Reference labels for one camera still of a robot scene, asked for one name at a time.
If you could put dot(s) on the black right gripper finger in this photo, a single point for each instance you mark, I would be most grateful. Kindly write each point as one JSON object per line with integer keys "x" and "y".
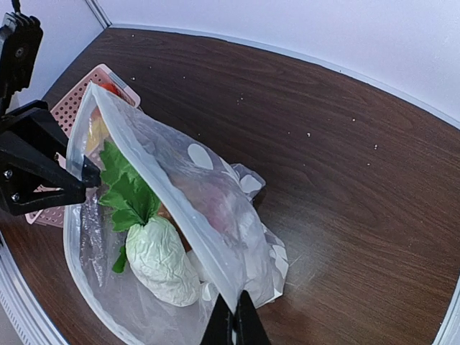
{"x": 248, "y": 326}
{"x": 220, "y": 326}
{"x": 31, "y": 181}

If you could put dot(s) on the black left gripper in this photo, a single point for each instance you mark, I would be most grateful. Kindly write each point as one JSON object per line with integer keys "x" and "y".
{"x": 21, "y": 37}

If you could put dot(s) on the orange pumpkin with leaf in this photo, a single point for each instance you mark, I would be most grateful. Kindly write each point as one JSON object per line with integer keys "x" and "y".
{"x": 112, "y": 88}

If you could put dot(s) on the white wrinkled cabbage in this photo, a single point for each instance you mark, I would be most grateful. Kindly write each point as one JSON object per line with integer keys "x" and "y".
{"x": 153, "y": 248}

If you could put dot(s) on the clear zip top bag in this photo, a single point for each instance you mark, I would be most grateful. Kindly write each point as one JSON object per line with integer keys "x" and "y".
{"x": 255, "y": 260}

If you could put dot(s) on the red apple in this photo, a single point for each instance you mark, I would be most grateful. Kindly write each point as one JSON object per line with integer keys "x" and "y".
{"x": 223, "y": 208}

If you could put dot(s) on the left aluminium corner post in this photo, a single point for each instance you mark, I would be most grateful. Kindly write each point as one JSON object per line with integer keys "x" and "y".
{"x": 99, "y": 13}

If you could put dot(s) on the aluminium front rail frame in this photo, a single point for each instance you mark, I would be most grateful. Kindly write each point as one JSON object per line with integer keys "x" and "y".
{"x": 29, "y": 320}

